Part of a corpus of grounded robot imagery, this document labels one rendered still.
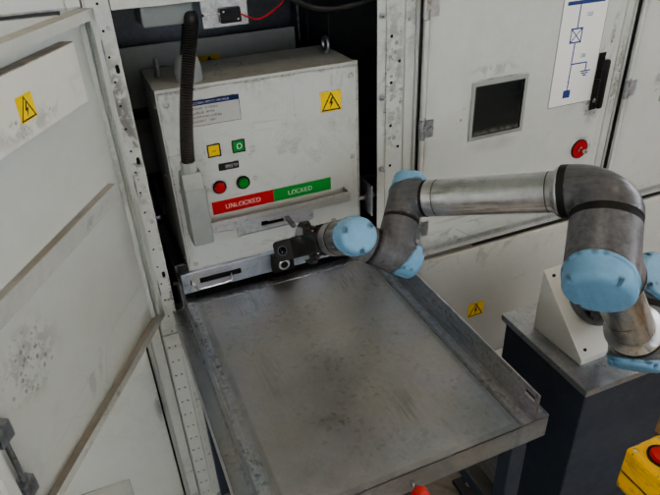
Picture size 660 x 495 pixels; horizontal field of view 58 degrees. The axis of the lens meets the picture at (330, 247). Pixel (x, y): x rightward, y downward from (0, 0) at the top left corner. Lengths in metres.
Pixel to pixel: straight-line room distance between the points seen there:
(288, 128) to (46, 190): 0.60
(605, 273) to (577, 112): 0.97
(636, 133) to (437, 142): 0.74
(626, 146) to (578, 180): 1.04
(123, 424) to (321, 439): 0.71
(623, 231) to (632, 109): 1.07
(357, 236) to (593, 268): 0.41
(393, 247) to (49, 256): 0.62
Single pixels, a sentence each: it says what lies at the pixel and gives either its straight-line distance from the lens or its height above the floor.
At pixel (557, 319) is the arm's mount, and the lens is 1.57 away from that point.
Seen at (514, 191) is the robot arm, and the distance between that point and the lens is 1.13.
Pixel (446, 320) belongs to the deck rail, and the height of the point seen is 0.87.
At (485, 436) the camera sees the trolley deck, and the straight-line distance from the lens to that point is 1.23.
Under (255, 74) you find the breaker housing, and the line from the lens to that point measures 1.46.
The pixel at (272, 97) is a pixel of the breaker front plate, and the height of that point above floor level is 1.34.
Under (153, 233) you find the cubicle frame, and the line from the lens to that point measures 1.46.
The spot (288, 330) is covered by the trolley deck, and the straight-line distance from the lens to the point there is 1.45.
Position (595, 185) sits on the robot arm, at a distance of 1.07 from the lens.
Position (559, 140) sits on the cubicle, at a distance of 1.90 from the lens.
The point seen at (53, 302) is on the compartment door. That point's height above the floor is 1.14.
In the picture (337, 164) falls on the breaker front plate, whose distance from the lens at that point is 1.57.
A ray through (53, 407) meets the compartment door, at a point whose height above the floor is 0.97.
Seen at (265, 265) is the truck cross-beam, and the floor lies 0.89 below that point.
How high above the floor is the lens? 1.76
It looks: 31 degrees down
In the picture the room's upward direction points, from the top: 3 degrees counter-clockwise
